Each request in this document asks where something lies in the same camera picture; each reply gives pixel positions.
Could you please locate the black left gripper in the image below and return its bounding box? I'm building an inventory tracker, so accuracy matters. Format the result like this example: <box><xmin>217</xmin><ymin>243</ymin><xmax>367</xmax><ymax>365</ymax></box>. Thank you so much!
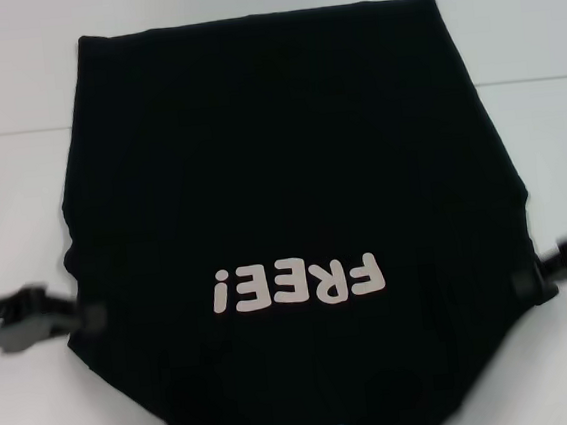
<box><xmin>0</xmin><ymin>278</ymin><xmax>109</xmax><ymax>354</ymax></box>

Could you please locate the black t-shirt with FREE! print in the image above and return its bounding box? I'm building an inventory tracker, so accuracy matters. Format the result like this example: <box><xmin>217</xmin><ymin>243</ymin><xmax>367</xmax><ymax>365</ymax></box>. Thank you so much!
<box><xmin>37</xmin><ymin>0</ymin><xmax>567</xmax><ymax>425</ymax></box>

